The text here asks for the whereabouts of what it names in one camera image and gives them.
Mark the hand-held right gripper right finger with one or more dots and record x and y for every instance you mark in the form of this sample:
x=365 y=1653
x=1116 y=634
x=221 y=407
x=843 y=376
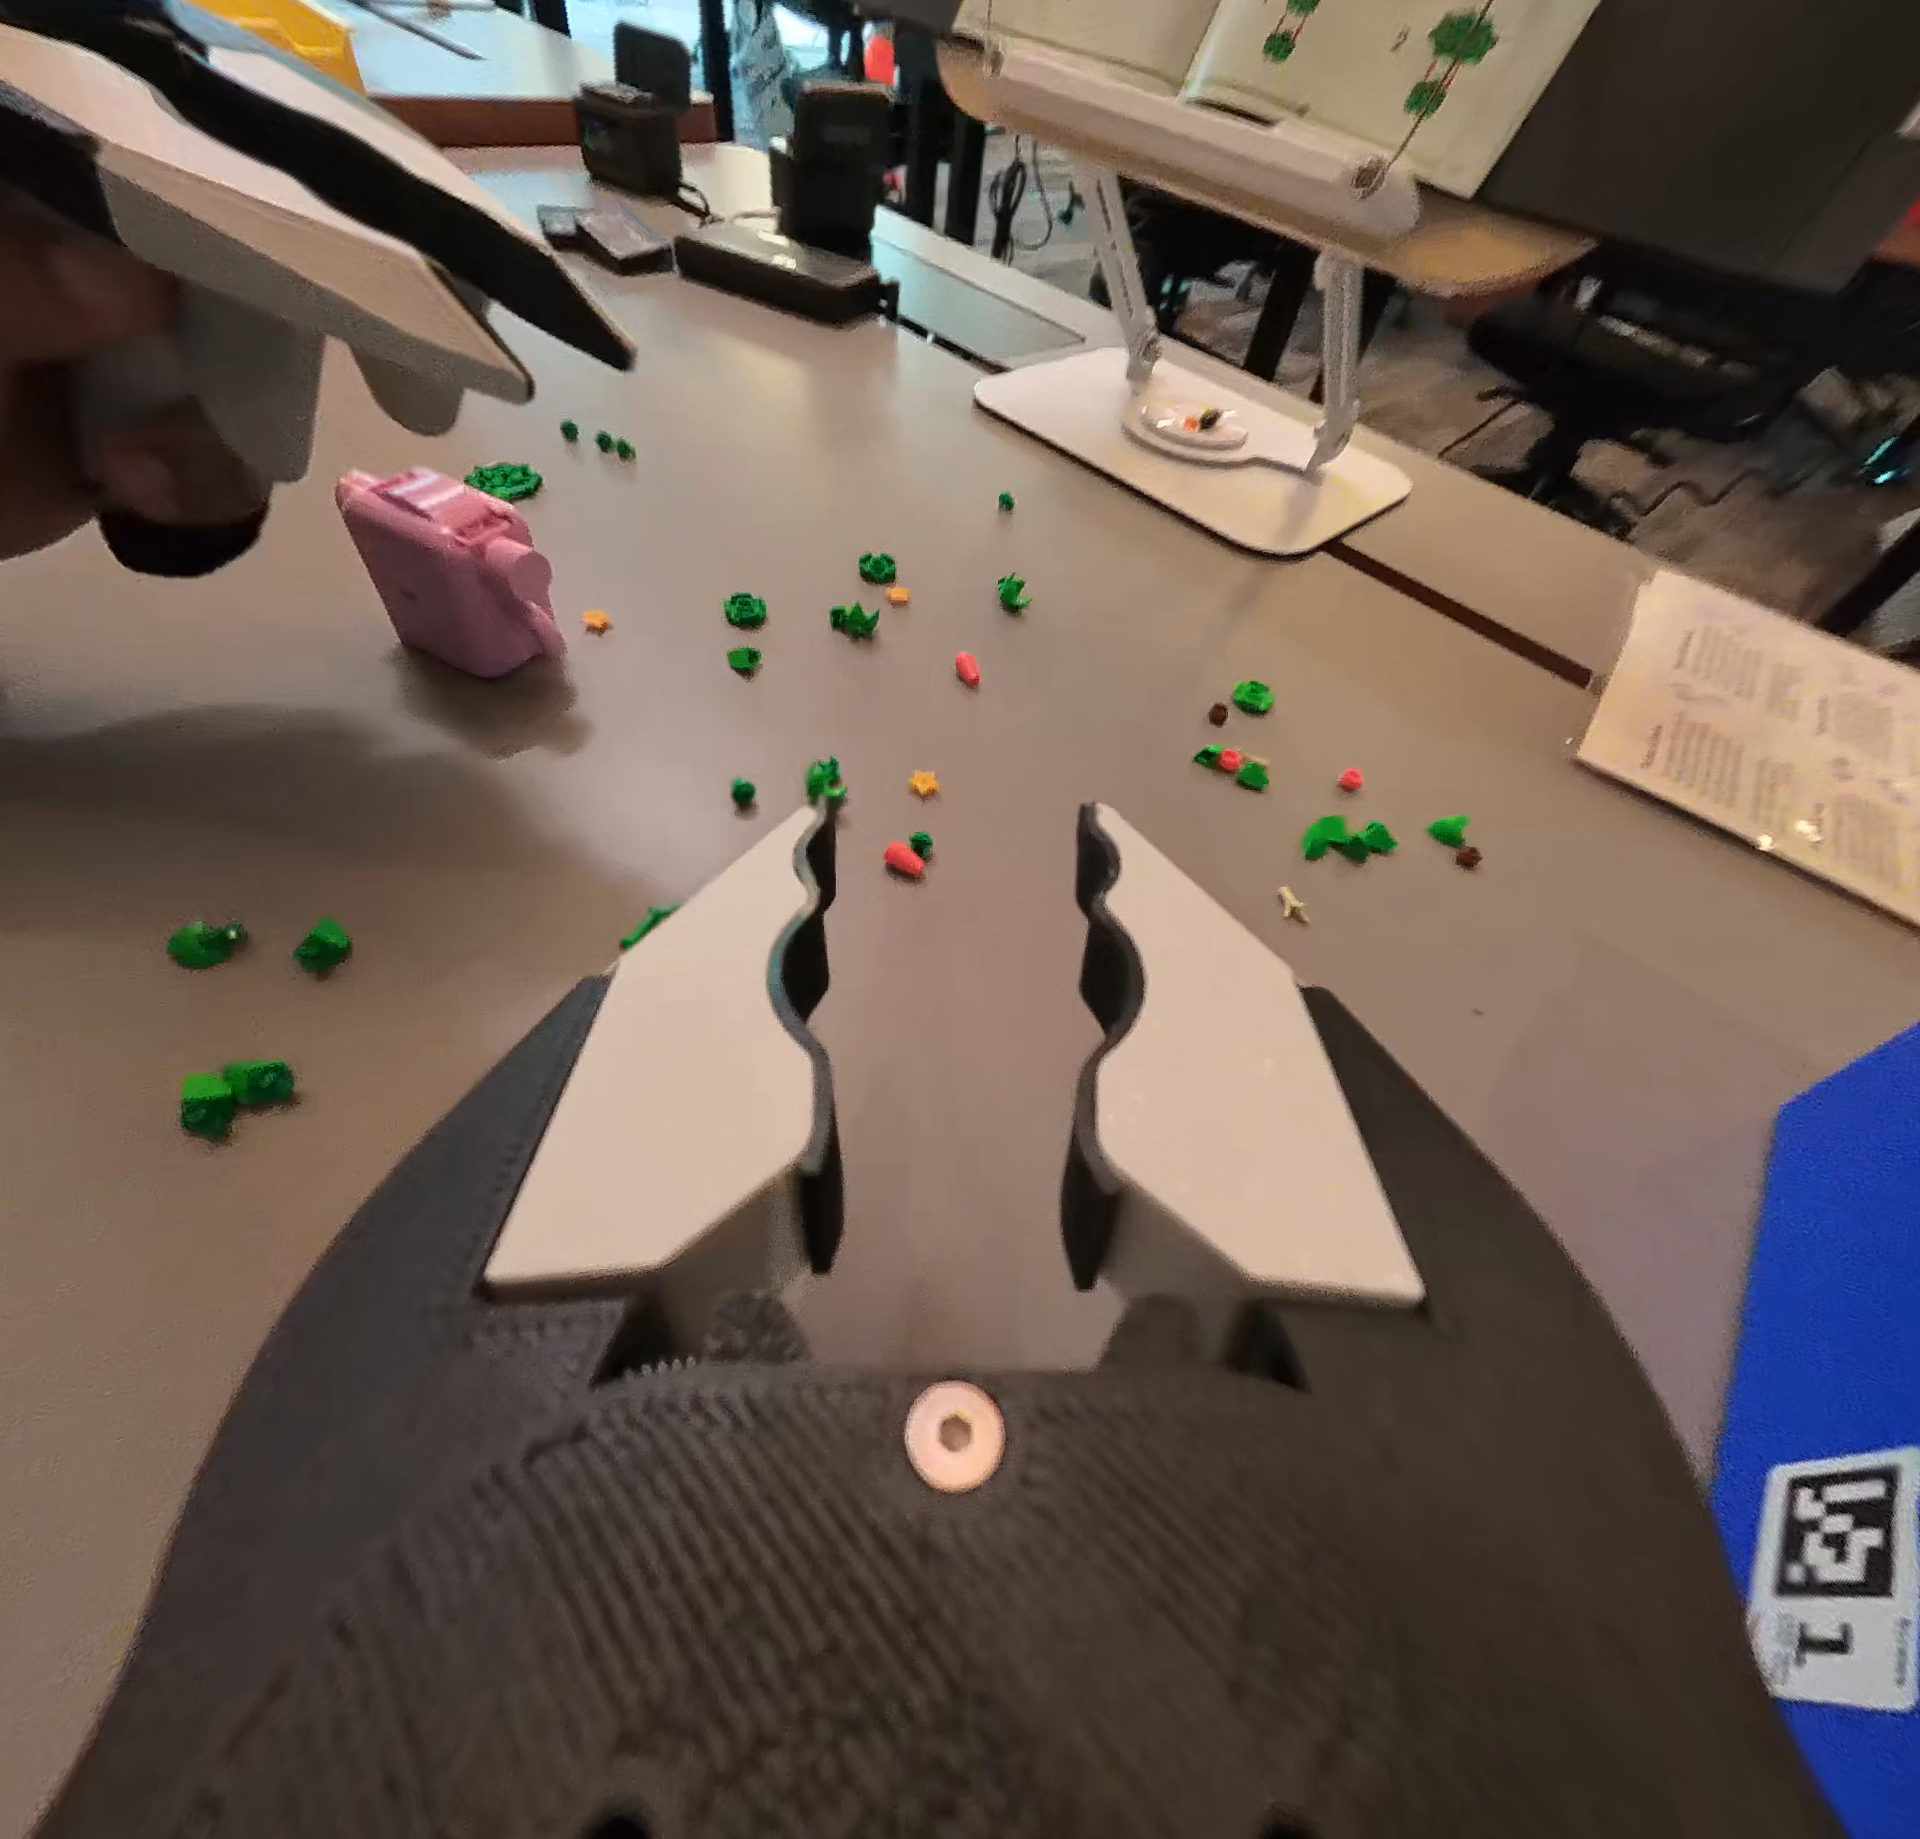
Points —
x=1244 y=1119

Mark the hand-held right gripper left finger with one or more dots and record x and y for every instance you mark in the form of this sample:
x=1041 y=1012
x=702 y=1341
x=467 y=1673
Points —
x=675 y=1119

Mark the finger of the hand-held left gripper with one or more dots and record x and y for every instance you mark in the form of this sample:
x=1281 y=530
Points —
x=390 y=204
x=285 y=235

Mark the person's left hand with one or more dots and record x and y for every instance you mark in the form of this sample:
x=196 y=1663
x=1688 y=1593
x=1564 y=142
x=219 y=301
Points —
x=89 y=415

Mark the small black flat device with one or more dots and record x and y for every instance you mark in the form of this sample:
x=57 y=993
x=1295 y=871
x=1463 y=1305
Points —
x=601 y=235

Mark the yellow plastic bin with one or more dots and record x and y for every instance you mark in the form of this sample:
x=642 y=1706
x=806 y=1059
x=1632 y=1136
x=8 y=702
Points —
x=270 y=2

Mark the green flat stem piece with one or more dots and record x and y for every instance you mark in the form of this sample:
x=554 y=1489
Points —
x=506 y=481

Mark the pink brick watering can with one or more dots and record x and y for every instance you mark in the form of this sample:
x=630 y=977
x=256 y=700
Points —
x=450 y=572

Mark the green clawed plant brick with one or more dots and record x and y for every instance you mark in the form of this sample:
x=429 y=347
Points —
x=826 y=781

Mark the black flat bar device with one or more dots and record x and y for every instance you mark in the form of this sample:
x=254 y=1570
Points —
x=779 y=280

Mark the scattered green leaf pieces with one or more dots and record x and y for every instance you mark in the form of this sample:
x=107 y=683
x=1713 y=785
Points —
x=233 y=1090

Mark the black desktop device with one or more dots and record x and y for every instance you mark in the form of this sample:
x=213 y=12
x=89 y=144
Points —
x=833 y=159

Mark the blue plastic bin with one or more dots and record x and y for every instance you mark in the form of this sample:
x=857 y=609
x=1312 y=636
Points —
x=1829 y=1343

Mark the black office chair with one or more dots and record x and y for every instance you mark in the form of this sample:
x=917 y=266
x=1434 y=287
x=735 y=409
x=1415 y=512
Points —
x=1636 y=355

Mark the flower instruction booklet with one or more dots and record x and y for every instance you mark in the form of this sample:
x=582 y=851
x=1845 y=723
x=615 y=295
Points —
x=1304 y=24

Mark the black camera box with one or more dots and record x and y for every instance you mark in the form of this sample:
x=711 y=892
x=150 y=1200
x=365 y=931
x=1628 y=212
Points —
x=634 y=123

